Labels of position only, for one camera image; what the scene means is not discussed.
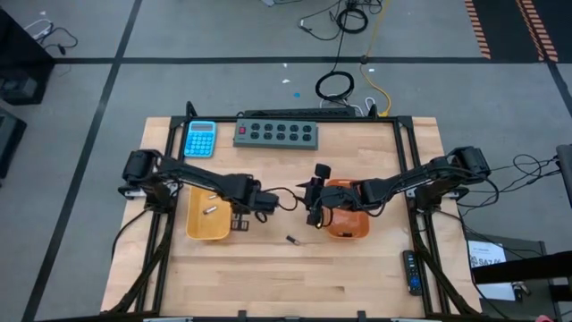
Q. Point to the yellow plastic bin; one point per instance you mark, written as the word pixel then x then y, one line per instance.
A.
pixel 201 228

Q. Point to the grey-green power strip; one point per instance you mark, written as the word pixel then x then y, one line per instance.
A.
pixel 277 144

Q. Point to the long black power bar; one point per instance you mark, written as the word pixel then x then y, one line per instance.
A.
pixel 299 112

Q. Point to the black cabinet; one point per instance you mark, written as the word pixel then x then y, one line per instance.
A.
pixel 22 67

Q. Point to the light blue calculator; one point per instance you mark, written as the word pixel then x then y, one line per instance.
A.
pixel 199 141

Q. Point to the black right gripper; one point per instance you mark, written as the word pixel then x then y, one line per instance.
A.
pixel 333 197

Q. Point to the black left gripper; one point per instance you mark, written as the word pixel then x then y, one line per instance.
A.
pixel 266 202

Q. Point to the black aluminium rig frame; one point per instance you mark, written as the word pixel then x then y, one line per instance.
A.
pixel 335 119

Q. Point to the white printed paper sheet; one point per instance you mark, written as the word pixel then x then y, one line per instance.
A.
pixel 485 248

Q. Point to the small pink object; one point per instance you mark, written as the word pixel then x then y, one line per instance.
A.
pixel 543 319

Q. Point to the black desk bar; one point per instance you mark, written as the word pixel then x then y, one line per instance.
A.
pixel 536 268

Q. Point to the dark grey side table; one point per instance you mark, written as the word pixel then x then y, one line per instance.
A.
pixel 527 250

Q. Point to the black remote control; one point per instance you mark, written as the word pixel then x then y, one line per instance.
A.
pixel 413 273

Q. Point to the orange plastic bin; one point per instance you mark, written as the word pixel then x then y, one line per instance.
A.
pixel 353 226

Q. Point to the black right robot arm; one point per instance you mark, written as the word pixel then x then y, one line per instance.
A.
pixel 402 181

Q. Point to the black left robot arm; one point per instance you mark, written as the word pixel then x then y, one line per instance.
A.
pixel 201 176

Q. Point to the dark floor equipment box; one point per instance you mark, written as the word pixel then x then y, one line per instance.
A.
pixel 9 143

